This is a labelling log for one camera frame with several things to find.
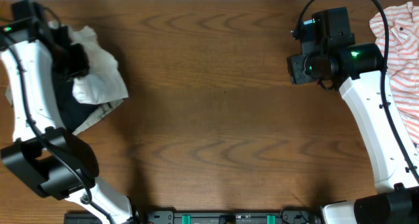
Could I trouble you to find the white t-shirt green logo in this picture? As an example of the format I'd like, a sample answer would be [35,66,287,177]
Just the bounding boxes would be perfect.
[48,22,128,105]

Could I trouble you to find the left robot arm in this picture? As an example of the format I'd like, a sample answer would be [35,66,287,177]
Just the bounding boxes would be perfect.
[1,0,139,223]

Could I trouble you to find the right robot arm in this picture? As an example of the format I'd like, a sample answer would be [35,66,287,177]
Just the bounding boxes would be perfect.
[287,7,418,223]

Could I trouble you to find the folded black garment red waistband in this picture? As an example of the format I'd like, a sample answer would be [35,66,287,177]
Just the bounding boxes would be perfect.
[52,74,98,132]

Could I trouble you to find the folded khaki garment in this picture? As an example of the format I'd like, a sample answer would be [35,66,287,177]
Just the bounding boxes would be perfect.
[5,86,125,136]

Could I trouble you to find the pink white striped shirt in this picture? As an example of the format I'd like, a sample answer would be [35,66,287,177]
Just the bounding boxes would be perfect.
[384,1,418,147]

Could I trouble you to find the right black cable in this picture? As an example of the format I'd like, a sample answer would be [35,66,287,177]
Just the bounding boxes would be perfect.
[293,0,419,185]

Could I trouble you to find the black cable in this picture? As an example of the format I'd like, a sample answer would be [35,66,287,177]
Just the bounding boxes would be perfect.
[0,6,115,224]
[293,0,419,185]

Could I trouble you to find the left black cable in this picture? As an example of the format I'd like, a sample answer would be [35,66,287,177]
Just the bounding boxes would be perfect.
[0,6,115,224]

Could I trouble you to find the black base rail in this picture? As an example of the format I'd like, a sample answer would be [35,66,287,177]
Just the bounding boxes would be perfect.
[64,210,325,224]

